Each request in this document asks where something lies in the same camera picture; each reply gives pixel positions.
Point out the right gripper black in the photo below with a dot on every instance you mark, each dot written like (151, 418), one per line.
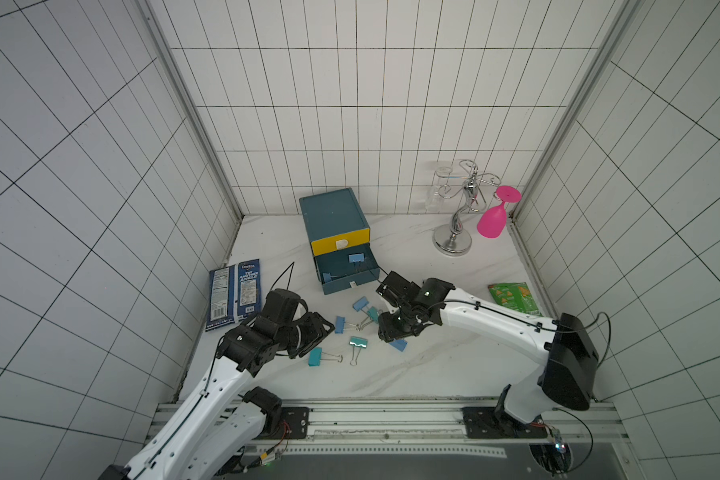
(390, 324)

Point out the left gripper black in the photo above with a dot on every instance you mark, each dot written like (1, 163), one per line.
(314, 324)

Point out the blue binder clip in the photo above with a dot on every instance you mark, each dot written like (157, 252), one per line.
(400, 344)
(328, 278)
(342, 325)
(361, 305)
(357, 260)

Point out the blue binder clip bottom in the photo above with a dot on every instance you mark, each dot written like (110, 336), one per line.
(400, 344)

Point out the blue binder clip top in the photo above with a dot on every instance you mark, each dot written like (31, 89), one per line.
(328, 278)

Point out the teal drawer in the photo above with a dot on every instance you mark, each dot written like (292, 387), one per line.
(337, 263)

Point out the yellow top drawer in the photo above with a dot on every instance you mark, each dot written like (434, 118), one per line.
(339, 242)

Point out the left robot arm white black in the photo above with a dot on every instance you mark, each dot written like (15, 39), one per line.
(222, 414)

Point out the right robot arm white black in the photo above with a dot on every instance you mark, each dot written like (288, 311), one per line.
(565, 357)

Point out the teal binder clip front left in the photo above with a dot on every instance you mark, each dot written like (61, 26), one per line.
(318, 356)

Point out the teal shiny binder clip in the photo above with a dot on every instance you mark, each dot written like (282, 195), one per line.
(357, 344)

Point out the teal drawer cabinet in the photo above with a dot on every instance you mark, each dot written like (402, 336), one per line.
(332, 213)

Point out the silver glass rack stand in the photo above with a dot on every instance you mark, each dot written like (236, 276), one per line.
(466, 184)

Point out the green snack packet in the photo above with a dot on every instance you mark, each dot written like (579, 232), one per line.
(516, 296)

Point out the clear glass on rack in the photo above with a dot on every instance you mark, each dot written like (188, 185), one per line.
(439, 190)

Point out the magenta plastic wine glass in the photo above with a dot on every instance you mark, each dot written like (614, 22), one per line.
(494, 220)

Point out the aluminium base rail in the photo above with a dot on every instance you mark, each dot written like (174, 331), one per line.
(431, 426)

